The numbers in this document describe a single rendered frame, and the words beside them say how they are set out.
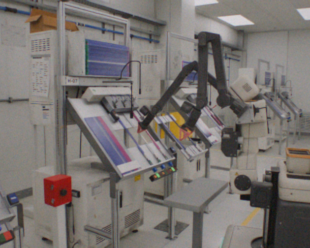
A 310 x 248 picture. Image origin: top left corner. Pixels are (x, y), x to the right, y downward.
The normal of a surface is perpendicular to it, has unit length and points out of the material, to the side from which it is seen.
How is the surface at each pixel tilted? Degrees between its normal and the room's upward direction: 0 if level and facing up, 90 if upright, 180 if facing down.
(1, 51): 90
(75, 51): 90
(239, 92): 90
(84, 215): 90
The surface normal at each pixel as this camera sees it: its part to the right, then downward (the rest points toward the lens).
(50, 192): -0.55, 0.09
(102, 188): 0.83, 0.07
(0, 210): 0.62, -0.62
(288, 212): -0.33, 0.11
